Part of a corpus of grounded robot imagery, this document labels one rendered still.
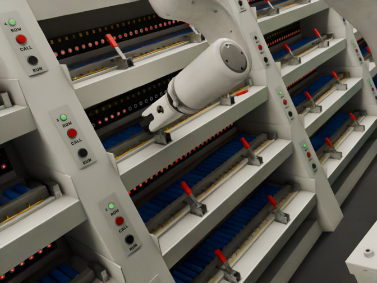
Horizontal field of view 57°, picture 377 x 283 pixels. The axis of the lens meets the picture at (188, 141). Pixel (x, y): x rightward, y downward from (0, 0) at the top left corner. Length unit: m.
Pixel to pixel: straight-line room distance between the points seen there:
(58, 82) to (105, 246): 0.33
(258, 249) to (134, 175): 0.44
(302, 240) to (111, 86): 0.78
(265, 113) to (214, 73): 0.60
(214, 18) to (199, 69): 0.12
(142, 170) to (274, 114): 0.55
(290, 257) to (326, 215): 0.21
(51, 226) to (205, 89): 0.37
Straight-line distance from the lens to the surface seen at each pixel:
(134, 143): 0.84
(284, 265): 1.14
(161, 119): 0.73
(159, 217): 0.85
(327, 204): 1.29
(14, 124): 0.69
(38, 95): 0.71
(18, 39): 0.73
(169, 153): 0.82
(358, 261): 0.49
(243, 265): 0.98
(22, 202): 0.73
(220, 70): 0.59
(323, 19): 1.79
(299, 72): 1.34
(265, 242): 1.04
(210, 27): 0.71
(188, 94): 0.66
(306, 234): 1.24
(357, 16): 0.38
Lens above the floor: 0.63
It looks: 7 degrees down
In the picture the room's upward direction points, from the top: 26 degrees counter-clockwise
